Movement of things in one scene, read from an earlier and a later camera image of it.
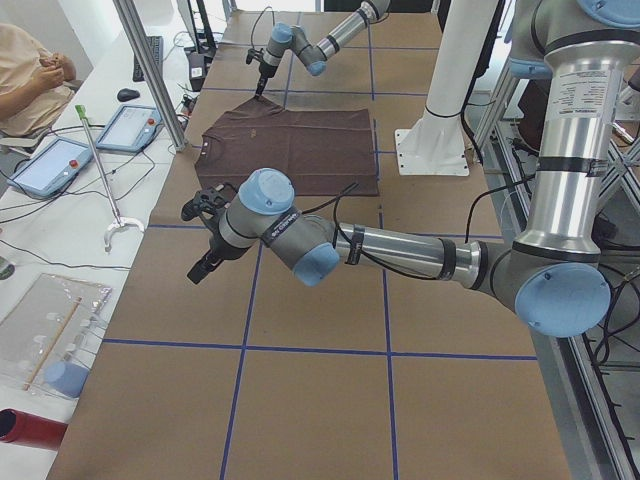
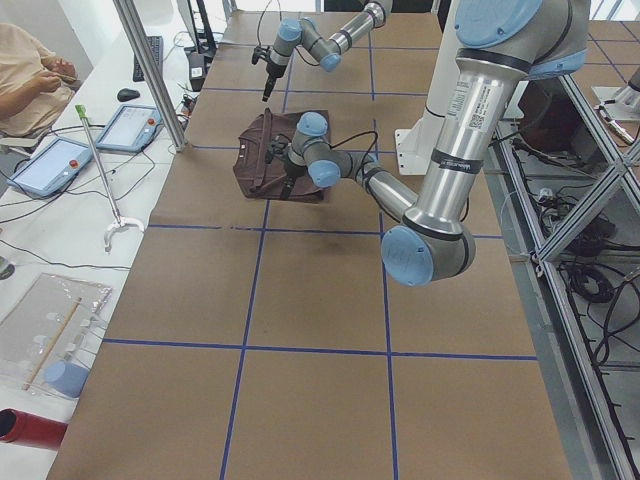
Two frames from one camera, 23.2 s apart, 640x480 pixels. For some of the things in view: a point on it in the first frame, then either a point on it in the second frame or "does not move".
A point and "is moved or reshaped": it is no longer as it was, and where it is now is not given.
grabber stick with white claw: x=117 y=222 does not move
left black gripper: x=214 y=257 → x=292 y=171
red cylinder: x=28 y=429 does not move
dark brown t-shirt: x=324 y=152 is moved or reshaped
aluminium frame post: x=142 y=44 does not move
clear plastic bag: x=49 y=338 does not move
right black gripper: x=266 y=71 → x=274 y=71
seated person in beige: x=37 y=86 does not move
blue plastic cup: x=66 y=378 does not move
